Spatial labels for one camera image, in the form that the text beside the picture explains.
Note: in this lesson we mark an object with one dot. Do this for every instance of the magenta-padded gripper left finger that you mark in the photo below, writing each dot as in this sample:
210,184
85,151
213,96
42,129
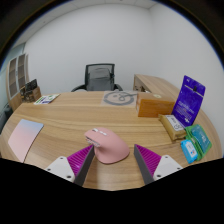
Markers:
79,160

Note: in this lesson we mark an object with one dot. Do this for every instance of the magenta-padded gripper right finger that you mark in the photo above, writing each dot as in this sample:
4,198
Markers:
150,160

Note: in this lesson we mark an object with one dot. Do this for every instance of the pink computer mouse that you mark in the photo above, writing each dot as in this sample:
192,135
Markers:
110,146

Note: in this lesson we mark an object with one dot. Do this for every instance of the pink-blue gradient mouse pad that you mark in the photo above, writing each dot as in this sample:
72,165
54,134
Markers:
23,138

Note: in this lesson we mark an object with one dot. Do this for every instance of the blue packet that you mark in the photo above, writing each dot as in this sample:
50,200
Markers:
189,150

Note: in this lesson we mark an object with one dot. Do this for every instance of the small tan labelled box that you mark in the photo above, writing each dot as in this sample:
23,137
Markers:
173,126

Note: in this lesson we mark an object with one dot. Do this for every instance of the orange-brown cardboard box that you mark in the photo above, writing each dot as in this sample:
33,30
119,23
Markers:
155,106

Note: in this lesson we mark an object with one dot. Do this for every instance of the green packet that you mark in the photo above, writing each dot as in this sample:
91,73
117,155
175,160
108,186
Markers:
201,138

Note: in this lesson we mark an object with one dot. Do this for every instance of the white green sticker sheet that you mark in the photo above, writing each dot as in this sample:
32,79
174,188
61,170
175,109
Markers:
46,99

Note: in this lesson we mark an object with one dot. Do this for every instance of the purple standing pouch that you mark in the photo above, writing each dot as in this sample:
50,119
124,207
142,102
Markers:
188,100

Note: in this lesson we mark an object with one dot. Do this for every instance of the large brown cardboard box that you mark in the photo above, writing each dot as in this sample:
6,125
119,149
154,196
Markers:
33,90

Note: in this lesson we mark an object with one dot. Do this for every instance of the grey backpack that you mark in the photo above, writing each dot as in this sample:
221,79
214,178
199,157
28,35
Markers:
100,79

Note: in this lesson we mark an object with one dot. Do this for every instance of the small brown cardboard box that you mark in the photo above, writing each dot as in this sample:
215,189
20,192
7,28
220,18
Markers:
22,94

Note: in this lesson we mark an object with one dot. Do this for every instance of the black mesh office chair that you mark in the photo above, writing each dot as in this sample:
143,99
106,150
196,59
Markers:
100,65

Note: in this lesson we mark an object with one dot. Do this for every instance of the wooden shelf unit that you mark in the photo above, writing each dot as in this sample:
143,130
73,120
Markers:
15,76

